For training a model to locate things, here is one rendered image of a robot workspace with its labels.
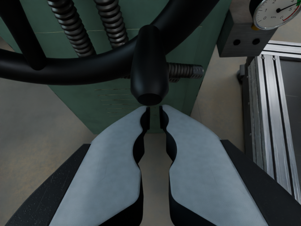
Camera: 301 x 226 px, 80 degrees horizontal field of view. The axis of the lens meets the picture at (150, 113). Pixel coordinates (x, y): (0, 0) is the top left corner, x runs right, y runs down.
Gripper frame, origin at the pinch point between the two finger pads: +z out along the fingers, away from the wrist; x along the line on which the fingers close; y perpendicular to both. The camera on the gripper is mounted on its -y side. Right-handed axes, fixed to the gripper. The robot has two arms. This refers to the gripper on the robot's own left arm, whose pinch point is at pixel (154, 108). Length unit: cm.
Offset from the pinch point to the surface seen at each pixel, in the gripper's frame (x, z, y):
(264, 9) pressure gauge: 15.3, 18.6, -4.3
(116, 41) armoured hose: -4.3, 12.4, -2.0
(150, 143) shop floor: -3, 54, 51
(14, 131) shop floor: -71, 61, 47
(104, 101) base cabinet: -16.7, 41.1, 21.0
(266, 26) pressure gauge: 17.1, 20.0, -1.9
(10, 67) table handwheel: -13.4, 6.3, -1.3
